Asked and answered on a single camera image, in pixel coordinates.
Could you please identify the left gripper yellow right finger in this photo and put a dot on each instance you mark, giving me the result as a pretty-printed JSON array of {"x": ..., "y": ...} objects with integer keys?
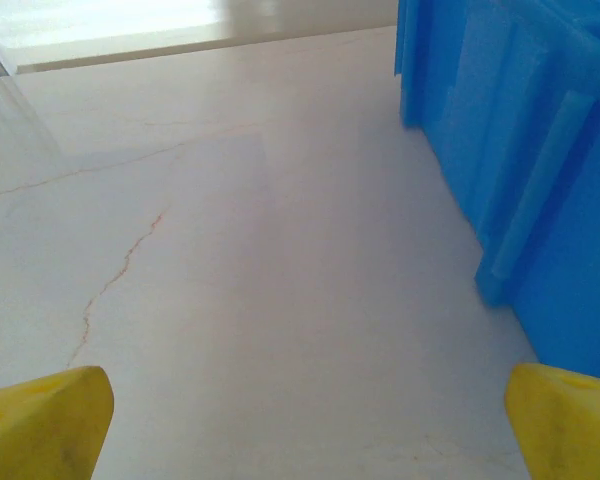
[{"x": 565, "y": 430}]

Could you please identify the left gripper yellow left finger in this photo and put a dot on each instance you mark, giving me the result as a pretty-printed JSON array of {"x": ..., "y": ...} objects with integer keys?
[{"x": 40, "y": 430}]

